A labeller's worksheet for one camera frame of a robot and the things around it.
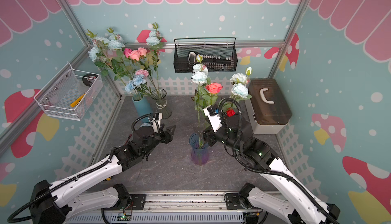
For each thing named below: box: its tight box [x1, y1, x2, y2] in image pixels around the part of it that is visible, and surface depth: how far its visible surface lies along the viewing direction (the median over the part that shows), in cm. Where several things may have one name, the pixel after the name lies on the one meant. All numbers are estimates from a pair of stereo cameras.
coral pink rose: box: [202, 82, 223, 109], surface depth 67 cm
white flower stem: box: [229, 66, 253, 102], surface depth 61 cm
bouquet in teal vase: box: [87, 27, 151, 118], surface depth 83 cm
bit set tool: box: [187, 51, 233, 69], surface depth 91 cm
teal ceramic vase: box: [131, 95, 151, 123], surface depth 95 cm
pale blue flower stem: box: [191, 54, 209, 148], surface depth 66 cm
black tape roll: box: [81, 73, 99, 87], surface depth 82 cm
